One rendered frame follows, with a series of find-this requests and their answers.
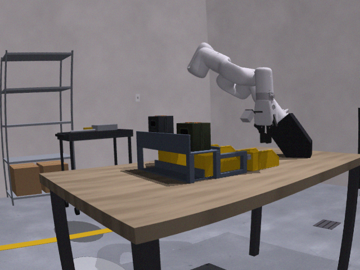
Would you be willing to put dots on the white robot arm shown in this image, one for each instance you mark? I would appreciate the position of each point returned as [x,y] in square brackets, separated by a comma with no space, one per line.
[234,79]

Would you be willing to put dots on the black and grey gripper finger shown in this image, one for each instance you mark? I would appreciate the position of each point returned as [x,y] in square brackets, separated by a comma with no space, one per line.
[270,129]
[261,129]

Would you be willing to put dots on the olive green tool case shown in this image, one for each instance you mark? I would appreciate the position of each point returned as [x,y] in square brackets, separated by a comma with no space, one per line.
[200,135]

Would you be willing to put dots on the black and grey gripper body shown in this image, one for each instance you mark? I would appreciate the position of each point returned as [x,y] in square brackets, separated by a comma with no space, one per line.
[269,109]

